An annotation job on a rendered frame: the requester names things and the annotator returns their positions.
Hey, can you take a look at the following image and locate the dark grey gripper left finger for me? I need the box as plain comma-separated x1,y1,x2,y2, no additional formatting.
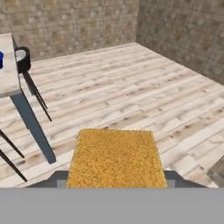
28,170,70,189

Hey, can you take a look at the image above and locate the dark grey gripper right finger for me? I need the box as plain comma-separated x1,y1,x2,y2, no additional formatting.
164,170,207,189

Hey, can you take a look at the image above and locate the yellow speckled cake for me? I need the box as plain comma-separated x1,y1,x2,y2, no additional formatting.
66,128,168,189

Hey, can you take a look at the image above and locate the marble-top dining counter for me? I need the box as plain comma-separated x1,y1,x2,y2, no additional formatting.
0,32,57,165

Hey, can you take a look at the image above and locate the black bar stool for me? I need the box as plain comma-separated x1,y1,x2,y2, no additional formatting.
13,45,53,123
0,129,28,183

